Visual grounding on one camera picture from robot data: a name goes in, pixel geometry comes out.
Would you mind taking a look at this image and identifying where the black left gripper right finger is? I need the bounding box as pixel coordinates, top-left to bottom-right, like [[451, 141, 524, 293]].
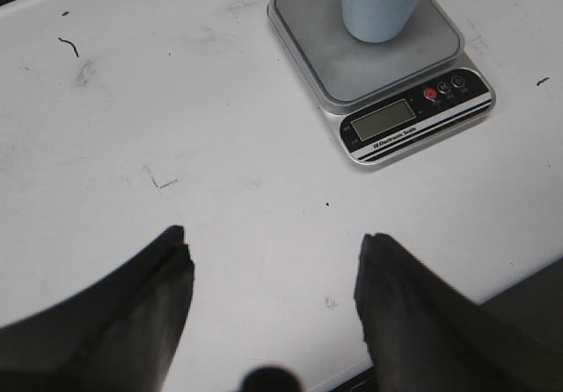
[[354, 234, 562, 391]]

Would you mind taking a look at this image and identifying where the light blue plastic cup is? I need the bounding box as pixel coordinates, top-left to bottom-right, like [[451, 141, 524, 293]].
[[340, 0, 420, 43]]

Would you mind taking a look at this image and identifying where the silver digital kitchen scale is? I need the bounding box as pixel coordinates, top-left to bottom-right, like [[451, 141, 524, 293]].
[[267, 0, 496, 167]]

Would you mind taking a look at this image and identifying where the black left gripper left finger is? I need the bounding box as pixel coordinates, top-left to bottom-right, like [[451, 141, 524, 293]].
[[1, 226, 194, 391]]

